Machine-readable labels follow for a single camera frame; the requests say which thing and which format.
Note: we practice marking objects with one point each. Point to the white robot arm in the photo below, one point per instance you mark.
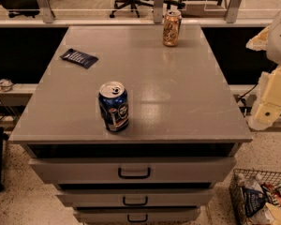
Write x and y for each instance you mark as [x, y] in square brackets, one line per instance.
[269, 40]

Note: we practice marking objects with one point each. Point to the grey drawer cabinet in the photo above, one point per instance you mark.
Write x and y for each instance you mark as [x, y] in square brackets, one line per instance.
[184, 124]

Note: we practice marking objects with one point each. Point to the orange soda can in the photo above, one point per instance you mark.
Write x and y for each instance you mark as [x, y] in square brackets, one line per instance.
[172, 22]

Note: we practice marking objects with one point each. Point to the drawer black handle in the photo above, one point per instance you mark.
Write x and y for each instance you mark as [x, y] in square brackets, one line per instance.
[137, 218]
[142, 174]
[135, 201]

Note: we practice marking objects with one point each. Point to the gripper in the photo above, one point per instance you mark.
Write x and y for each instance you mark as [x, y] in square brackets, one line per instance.
[280, 42]

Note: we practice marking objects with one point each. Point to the dark blue snack packet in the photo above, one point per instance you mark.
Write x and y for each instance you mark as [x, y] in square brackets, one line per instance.
[81, 59]

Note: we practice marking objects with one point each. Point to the black office chair centre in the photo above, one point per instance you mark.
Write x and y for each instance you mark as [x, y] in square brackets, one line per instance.
[156, 5]

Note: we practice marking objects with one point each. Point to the metal railing frame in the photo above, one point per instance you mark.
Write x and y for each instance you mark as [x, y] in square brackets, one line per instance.
[91, 12]

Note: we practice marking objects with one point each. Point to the blue soda can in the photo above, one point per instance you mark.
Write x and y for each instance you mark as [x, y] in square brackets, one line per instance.
[113, 104]

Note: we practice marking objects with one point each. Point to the bottom drawer black handle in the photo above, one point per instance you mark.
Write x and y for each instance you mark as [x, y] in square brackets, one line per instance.
[137, 218]

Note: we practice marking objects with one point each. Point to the middle drawer black handle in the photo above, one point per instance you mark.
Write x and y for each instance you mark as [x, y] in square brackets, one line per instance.
[135, 201]

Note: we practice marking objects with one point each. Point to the wire mesh trash basket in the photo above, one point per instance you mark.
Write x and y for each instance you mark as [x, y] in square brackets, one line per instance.
[256, 197]

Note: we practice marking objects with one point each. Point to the top drawer black handle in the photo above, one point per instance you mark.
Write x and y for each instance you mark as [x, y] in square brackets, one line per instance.
[142, 174]

